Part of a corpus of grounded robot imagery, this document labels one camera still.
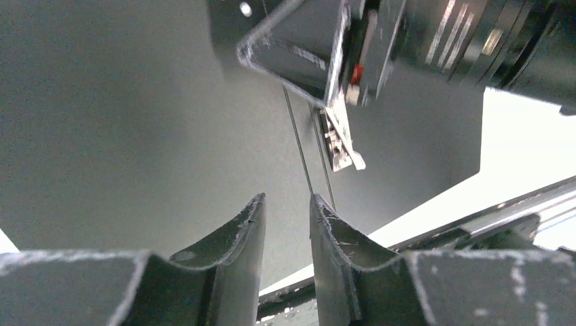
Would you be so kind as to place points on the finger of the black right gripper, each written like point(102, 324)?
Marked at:
point(300, 43)

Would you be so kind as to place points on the aluminium frame rail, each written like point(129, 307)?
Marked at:
point(555, 203)

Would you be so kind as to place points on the red and black file folder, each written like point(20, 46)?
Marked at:
point(132, 125)

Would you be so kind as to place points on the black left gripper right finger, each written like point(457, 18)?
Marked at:
point(356, 285)

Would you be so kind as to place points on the metal folder clip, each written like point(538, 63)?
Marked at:
point(336, 134)

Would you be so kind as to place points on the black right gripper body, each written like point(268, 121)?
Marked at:
point(522, 47)

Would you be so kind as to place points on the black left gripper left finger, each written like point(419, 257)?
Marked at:
point(215, 281)

